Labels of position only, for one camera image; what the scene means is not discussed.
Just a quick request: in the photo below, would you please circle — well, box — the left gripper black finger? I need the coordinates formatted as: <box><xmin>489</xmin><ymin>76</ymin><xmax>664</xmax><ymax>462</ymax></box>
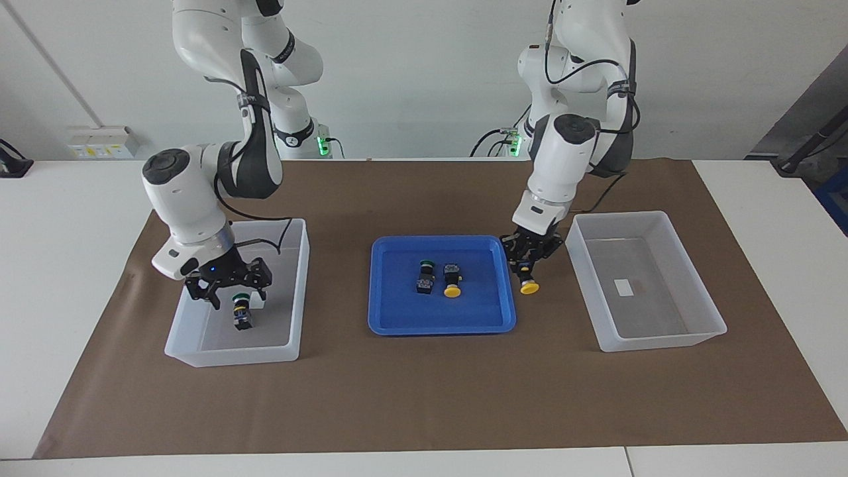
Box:
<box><xmin>501</xmin><ymin>233</ymin><xmax>524</xmax><ymax>271</ymax></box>
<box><xmin>530</xmin><ymin>237</ymin><xmax>565</xmax><ymax>271</ymax></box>

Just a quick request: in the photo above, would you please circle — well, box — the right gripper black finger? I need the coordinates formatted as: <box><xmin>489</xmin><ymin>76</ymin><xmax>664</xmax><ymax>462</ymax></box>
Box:
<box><xmin>185</xmin><ymin>278</ymin><xmax>221</xmax><ymax>311</ymax></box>
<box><xmin>246</xmin><ymin>258</ymin><xmax>274</xmax><ymax>302</ymax></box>

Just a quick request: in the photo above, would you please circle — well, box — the translucent white plastic box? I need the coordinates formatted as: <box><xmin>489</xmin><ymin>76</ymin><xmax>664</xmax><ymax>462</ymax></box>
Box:
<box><xmin>565</xmin><ymin>211</ymin><xmax>727</xmax><ymax>352</ymax></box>
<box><xmin>164</xmin><ymin>219</ymin><xmax>310</xmax><ymax>368</ymax></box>

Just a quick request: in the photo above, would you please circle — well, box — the blue plastic tray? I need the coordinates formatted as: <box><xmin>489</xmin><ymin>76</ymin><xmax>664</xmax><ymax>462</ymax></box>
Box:
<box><xmin>368</xmin><ymin>235</ymin><xmax>517</xmax><ymax>336</ymax></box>

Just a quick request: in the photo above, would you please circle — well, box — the brown paper table mat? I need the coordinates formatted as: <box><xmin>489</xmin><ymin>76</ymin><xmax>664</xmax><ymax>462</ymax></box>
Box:
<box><xmin>33</xmin><ymin>158</ymin><xmax>848</xmax><ymax>459</ymax></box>

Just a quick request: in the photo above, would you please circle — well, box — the black clamp device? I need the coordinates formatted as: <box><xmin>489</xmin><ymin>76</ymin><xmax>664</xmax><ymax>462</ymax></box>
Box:
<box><xmin>0</xmin><ymin>138</ymin><xmax>34</xmax><ymax>178</ymax></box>

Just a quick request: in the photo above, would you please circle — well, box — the black stand pole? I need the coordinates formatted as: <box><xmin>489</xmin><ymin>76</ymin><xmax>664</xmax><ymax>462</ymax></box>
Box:
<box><xmin>772</xmin><ymin>109</ymin><xmax>848</xmax><ymax>176</ymax></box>

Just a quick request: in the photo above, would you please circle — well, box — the blue crate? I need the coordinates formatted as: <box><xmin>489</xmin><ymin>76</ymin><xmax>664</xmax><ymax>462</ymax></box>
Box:
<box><xmin>814</xmin><ymin>174</ymin><xmax>848</xmax><ymax>237</ymax></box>

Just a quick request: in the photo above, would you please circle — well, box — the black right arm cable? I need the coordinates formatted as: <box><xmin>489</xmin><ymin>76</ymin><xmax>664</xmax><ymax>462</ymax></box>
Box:
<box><xmin>213</xmin><ymin>156</ymin><xmax>293</xmax><ymax>256</ymax></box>

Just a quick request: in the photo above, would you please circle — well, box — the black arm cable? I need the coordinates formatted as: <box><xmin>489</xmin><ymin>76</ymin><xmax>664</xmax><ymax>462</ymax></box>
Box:
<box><xmin>543</xmin><ymin>0</ymin><xmax>642</xmax><ymax>216</ymax></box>
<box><xmin>213</xmin><ymin>156</ymin><xmax>293</xmax><ymax>256</ymax></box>

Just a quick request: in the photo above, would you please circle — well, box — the black base cable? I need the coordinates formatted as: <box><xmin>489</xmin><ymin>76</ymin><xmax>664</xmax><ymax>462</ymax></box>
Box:
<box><xmin>469</xmin><ymin>127</ymin><xmax>524</xmax><ymax>158</ymax></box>

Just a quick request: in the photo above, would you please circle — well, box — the white wall socket strip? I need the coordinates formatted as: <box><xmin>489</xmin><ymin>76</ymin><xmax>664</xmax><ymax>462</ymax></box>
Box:
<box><xmin>70</xmin><ymin>126</ymin><xmax>141</xmax><ymax>160</ymax></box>

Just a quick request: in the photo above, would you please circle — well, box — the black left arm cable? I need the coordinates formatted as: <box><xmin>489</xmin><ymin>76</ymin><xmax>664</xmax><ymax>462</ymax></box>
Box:
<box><xmin>543</xmin><ymin>0</ymin><xmax>642</xmax><ymax>216</ymax></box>

